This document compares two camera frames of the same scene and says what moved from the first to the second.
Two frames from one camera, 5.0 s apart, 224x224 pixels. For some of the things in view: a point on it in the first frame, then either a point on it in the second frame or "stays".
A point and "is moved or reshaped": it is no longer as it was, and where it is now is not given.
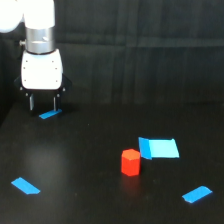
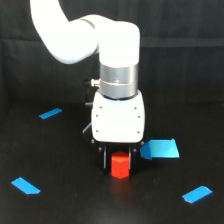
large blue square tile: (158, 148) stays
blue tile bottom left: (25, 186) stays
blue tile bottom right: (196, 194) stays
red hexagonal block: (131, 162) is moved or reshaped
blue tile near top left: (50, 113) stays
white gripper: (42, 72) -> (118, 121)
